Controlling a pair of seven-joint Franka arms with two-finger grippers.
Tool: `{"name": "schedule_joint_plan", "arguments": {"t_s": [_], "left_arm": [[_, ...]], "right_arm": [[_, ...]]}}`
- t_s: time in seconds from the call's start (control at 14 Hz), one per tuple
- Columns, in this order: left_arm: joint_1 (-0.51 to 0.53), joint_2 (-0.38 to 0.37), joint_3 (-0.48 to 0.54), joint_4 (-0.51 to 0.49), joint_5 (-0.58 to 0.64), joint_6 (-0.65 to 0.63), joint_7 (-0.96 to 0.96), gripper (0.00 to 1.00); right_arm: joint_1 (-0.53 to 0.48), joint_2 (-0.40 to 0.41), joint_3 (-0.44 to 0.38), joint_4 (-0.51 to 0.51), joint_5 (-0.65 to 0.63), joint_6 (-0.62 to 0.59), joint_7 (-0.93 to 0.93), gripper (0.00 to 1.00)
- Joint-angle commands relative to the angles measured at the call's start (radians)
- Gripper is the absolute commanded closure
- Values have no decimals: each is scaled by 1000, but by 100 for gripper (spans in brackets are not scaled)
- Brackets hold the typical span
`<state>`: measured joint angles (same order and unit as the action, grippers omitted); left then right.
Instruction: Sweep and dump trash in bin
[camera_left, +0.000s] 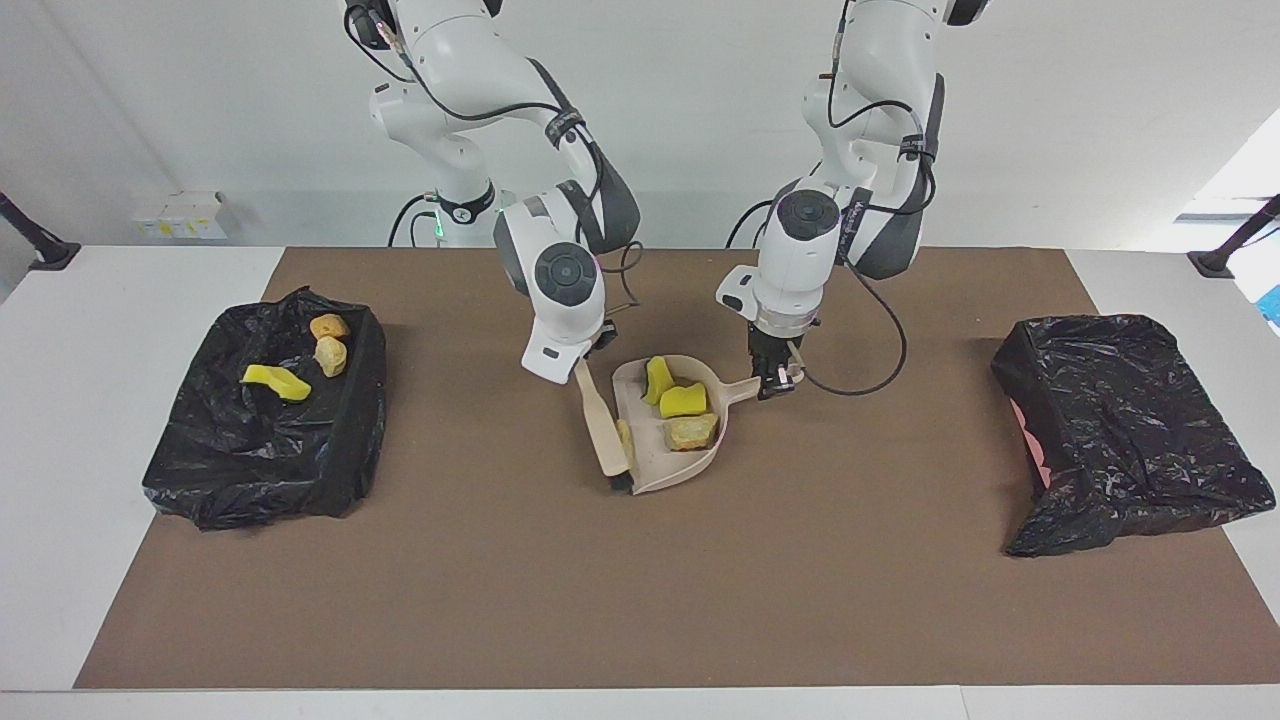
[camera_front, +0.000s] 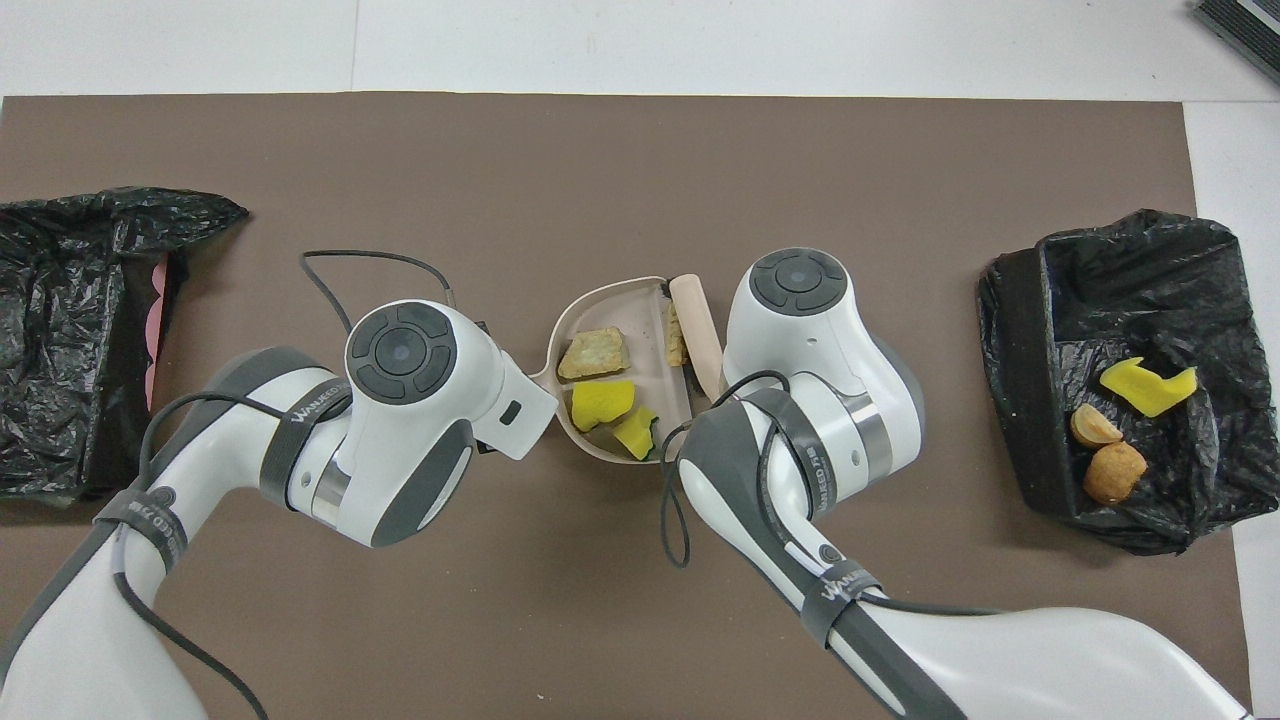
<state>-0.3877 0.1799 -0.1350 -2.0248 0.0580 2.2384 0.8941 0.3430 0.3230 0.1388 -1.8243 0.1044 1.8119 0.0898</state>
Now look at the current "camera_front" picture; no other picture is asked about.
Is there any beige hand brush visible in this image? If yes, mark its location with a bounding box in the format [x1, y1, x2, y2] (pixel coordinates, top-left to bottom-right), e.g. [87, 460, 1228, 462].
[660, 273, 726, 403]

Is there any plain yellow sponge piece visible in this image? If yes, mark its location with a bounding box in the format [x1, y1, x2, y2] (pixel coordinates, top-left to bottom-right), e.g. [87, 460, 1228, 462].
[569, 379, 638, 434]

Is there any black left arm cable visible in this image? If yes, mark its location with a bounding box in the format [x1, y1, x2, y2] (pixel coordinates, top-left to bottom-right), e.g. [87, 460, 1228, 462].
[110, 249, 458, 720]

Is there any brown fried nugget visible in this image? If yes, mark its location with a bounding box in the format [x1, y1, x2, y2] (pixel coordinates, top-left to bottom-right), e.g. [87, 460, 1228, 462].
[1081, 440, 1149, 507]

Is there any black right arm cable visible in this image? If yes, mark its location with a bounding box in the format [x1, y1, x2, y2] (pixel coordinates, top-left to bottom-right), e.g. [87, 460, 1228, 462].
[659, 370, 793, 570]

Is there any pink bin with black bag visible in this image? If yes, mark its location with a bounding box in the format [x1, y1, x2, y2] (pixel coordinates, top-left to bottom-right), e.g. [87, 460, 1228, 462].
[0, 187, 251, 507]

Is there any beige plastic dustpan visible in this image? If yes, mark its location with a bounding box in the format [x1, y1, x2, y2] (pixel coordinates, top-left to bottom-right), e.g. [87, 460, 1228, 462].
[530, 276, 699, 465]

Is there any orange croissant piece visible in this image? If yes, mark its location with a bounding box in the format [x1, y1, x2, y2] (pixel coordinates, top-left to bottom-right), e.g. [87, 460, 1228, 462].
[1069, 402, 1125, 449]

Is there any dark grey ribbed device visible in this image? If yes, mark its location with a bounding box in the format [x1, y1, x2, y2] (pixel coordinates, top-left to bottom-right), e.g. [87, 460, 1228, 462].
[1195, 0, 1280, 86]

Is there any yellow and green sponge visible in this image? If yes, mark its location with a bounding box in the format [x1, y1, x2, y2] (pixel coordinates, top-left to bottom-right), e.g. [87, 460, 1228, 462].
[611, 404, 660, 462]

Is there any notched yellow sponge piece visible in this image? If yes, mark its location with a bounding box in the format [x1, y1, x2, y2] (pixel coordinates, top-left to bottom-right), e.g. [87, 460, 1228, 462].
[1099, 356, 1199, 419]

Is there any brown table mat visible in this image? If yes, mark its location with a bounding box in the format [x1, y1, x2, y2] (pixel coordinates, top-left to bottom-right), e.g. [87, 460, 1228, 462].
[0, 92, 1256, 720]

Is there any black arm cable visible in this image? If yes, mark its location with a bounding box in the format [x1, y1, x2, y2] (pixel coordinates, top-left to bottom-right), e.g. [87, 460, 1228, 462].
[659, 370, 793, 570]
[110, 249, 458, 720]

